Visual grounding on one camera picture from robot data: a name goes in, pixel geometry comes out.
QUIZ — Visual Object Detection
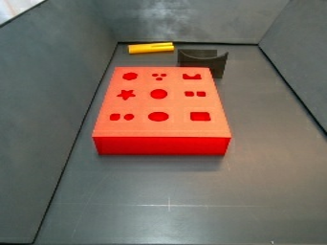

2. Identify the black curved regrasp stand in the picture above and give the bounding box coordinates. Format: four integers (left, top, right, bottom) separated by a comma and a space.
178, 49, 228, 78

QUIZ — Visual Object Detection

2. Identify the yellow square-circle peg object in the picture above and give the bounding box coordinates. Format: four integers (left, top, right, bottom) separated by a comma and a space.
128, 42, 175, 55

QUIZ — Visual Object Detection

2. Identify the red shape-sorter fixture block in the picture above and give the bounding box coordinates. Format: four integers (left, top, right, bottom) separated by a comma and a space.
92, 67, 231, 155

